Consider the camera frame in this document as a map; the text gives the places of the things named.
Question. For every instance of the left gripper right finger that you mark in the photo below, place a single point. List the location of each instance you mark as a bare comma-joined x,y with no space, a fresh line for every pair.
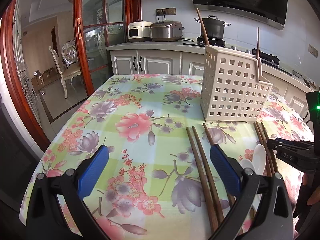
243,184

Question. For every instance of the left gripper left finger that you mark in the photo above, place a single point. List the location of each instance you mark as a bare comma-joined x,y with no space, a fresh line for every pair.
76,184

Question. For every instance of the right hand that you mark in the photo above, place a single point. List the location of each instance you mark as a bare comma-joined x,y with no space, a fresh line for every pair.
307,205

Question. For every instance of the white ceramic spoon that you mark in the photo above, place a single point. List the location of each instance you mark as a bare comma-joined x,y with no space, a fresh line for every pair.
259,159
245,163

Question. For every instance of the floral tablecloth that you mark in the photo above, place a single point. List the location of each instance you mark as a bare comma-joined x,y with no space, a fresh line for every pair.
150,188

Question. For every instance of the white perforated plastic utensil basket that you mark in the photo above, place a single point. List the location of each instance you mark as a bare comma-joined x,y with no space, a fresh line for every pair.
234,88

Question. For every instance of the black gas stove top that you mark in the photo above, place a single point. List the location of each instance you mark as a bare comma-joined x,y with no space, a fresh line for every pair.
268,59

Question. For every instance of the white ornate dining chair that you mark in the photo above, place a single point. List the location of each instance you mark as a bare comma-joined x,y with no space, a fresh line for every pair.
72,69

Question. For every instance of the white lower cabinets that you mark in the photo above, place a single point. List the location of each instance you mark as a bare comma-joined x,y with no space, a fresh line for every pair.
144,61

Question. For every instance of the red wooden sliding door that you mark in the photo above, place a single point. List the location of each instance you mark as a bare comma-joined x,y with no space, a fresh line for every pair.
28,28

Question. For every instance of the dark stock pot with lid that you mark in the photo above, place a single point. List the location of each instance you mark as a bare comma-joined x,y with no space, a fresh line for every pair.
214,27

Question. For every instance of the white small cooker appliance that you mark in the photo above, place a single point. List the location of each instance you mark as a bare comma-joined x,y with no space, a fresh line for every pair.
139,31

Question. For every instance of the silver rice cooker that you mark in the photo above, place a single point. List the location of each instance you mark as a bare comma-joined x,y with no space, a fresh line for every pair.
166,31

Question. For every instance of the wall switch plate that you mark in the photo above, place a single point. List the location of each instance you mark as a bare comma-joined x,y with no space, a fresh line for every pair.
312,50

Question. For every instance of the wall power outlet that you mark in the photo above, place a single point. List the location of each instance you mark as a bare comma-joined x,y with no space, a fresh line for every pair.
165,11

